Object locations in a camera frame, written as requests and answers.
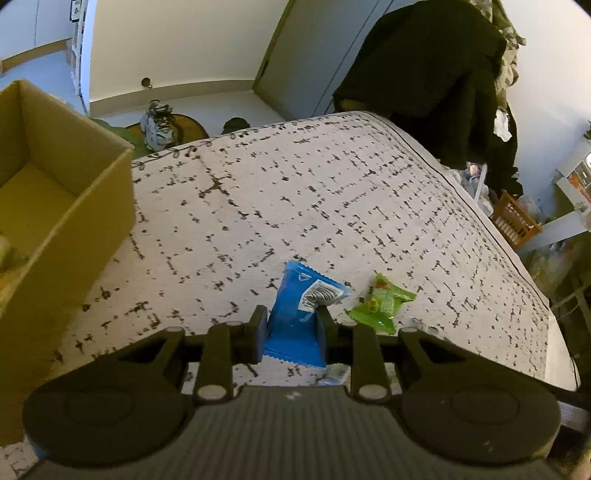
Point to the white desk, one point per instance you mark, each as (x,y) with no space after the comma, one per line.
(563,221)

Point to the green mat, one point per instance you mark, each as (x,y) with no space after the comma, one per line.
(111,129)

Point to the dark coat pile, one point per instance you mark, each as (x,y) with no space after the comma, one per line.
(425,78)

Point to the cardboard box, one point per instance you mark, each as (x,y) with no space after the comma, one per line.
(69,277)

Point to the brown round mat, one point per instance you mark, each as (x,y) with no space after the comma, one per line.
(191,129)

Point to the green snack packet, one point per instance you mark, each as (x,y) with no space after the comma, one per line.
(378,307)

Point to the orange basket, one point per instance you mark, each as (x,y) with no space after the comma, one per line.
(515,221)

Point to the plastic bags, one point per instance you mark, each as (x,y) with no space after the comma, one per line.
(475,189)

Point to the blue snack packet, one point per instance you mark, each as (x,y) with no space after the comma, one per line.
(288,300)

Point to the white shelf rack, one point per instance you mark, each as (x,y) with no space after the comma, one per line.
(79,55)

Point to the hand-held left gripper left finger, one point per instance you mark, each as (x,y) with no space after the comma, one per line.
(253,339)

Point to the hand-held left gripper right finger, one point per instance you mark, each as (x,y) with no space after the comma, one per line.
(323,341)

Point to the grey sneaker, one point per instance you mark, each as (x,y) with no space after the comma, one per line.
(158,122)

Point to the white cloth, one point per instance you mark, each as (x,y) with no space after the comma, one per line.
(502,124)

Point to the patterned scarf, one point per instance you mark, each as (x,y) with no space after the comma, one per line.
(508,41)

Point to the grey door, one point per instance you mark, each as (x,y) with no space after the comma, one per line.
(314,60)

